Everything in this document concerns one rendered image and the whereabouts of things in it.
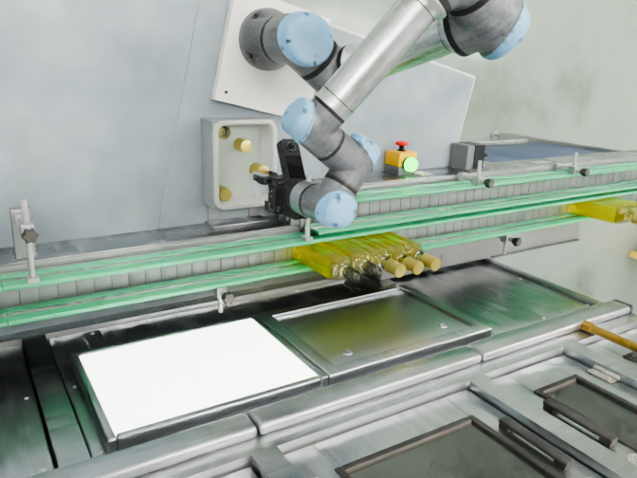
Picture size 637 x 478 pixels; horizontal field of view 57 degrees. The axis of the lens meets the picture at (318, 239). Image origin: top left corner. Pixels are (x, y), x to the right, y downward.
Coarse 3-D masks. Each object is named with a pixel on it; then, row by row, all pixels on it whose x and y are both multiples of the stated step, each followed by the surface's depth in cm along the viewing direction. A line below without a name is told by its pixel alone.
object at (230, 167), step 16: (240, 128) 152; (256, 128) 155; (272, 128) 150; (224, 144) 151; (256, 144) 156; (272, 144) 151; (224, 160) 152; (240, 160) 155; (256, 160) 157; (272, 160) 152; (224, 176) 154; (240, 176) 156; (240, 192) 157; (224, 208) 148; (240, 208) 151
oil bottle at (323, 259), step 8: (296, 248) 156; (304, 248) 152; (312, 248) 149; (320, 248) 149; (328, 248) 149; (296, 256) 156; (304, 256) 152; (312, 256) 149; (320, 256) 145; (328, 256) 143; (336, 256) 143; (344, 256) 144; (304, 264) 153; (312, 264) 149; (320, 264) 146; (328, 264) 143; (336, 264) 141; (344, 264) 141; (320, 272) 146; (328, 272) 143; (336, 272) 141; (336, 280) 143
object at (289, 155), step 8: (280, 144) 129; (288, 144) 129; (296, 144) 131; (280, 152) 129; (288, 152) 129; (296, 152) 130; (280, 160) 130; (288, 160) 129; (296, 160) 130; (288, 168) 128; (296, 168) 129; (288, 176) 128; (296, 176) 129; (304, 176) 130; (288, 184) 128
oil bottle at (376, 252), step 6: (348, 240) 156; (354, 240) 156; (360, 240) 156; (366, 240) 156; (360, 246) 151; (366, 246) 151; (372, 246) 151; (378, 246) 152; (372, 252) 147; (378, 252) 147; (384, 252) 148; (372, 258) 147; (378, 258) 147; (378, 264) 147
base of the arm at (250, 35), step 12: (252, 12) 144; (264, 12) 142; (276, 12) 142; (252, 24) 141; (264, 24) 138; (240, 36) 144; (252, 36) 141; (240, 48) 146; (252, 48) 142; (252, 60) 146; (264, 60) 143
